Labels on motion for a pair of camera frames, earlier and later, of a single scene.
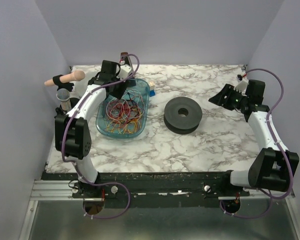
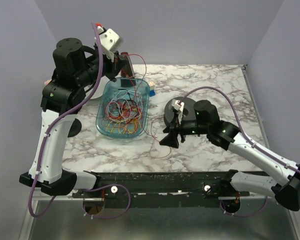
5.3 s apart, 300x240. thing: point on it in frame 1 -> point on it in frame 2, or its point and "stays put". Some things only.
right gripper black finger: x=223 y=98 -> x=171 y=139
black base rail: x=168 y=190 stays put
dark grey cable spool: x=182 y=115 stays put
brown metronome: x=125 y=56 stays put
